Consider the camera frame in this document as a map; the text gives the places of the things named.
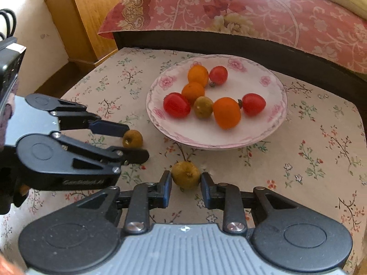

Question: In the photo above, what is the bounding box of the longan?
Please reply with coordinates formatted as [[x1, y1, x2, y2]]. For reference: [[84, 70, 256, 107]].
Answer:
[[171, 161, 201, 189], [122, 130, 143, 148], [193, 96, 213, 119]]

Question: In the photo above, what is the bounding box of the red cherry tomato back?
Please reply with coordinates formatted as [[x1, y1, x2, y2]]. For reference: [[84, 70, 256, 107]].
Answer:
[[163, 93, 191, 118]]

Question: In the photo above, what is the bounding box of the red cherry tomato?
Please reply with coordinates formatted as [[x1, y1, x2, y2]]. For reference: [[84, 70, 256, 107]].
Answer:
[[209, 66, 228, 87], [238, 93, 266, 117], [163, 93, 191, 118]]

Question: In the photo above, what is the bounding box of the small mandarin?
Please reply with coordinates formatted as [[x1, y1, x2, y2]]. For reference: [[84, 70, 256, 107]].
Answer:
[[181, 82, 205, 104], [213, 97, 241, 130]]

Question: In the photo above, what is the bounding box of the red cherry tomato front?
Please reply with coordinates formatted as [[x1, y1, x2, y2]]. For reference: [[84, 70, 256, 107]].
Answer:
[[238, 93, 266, 117]]

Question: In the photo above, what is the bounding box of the orange cherry tomato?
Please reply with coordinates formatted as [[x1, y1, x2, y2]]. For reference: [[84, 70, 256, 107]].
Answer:
[[187, 65, 209, 88]]

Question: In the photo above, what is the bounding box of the floral tablecloth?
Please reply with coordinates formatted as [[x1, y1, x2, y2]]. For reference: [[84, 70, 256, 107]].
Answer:
[[0, 47, 367, 274]]

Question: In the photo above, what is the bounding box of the wooden cabinet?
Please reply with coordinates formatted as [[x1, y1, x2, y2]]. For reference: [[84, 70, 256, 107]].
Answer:
[[45, 0, 120, 72]]

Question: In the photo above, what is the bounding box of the floral white plate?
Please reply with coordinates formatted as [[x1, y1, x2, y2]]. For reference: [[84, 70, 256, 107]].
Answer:
[[146, 55, 287, 150]]

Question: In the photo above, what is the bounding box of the pink floral blanket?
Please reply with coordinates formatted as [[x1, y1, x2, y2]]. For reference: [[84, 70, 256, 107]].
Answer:
[[99, 0, 366, 73]]

